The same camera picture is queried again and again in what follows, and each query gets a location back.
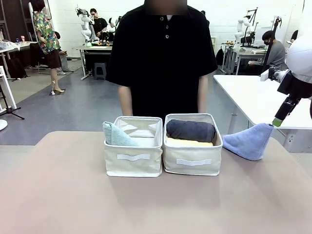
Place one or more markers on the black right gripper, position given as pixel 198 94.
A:
pixel 287 107

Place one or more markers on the lavender towel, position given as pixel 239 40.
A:
pixel 248 143

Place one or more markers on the dark grey towel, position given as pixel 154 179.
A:
pixel 190 130

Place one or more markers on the yellow towel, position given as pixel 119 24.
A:
pixel 187 143

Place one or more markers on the cream fabric basket dark-towel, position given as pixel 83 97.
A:
pixel 192 161

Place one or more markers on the light blue towel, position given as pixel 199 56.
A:
pixel 117 136

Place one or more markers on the tall white background robot arm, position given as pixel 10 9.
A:
pixel 85 24

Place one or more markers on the small white background robot arm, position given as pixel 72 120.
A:
pixel 112 25

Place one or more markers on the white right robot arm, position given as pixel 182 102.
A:
pixel 301 58

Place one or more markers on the person's left forearm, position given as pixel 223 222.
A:
pixel 203 97

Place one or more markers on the white robot arm with stand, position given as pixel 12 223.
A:
pixel 241 29

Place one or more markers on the person's right forearm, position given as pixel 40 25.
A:
pixel 125 102

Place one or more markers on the white side table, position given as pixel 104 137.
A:
pixel 243 97

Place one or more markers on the masked person in grey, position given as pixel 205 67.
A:
pixel 276 53

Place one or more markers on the white background desk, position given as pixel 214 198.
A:
pixel 243 51

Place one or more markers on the black backpack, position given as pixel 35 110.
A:
pixel 219 57

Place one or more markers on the person in black polo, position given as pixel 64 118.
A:
pixel 161 73

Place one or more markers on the cream fabric storage basket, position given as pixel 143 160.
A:
pixel 132 161

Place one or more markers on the grey plastic stool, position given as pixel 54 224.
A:
pixel 100 70

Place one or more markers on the grey background work table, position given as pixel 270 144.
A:
pixel 95 48

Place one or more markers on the seated person in black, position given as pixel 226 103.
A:
pixel 101 24

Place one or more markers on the black bag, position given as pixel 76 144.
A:
pixel 17 68

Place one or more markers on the black tripod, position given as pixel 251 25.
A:
pixel 11 111

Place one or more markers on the cluttered white table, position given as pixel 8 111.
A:
pixel 14 47

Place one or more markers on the white fan base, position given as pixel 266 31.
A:
pixel 2 124

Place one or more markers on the black wrist flange bracket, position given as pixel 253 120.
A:
pixel 287 83

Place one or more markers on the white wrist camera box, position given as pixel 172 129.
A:
pixel 265 75

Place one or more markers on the black camera pole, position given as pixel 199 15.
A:
pixel 270 46

